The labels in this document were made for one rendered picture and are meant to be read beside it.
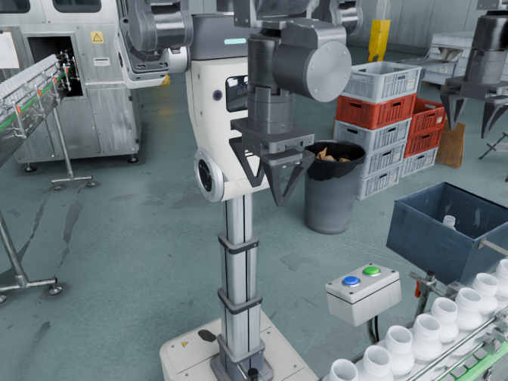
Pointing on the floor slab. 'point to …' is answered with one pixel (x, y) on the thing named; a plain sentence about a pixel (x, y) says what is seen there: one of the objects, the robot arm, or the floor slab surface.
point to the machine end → (62, 15)
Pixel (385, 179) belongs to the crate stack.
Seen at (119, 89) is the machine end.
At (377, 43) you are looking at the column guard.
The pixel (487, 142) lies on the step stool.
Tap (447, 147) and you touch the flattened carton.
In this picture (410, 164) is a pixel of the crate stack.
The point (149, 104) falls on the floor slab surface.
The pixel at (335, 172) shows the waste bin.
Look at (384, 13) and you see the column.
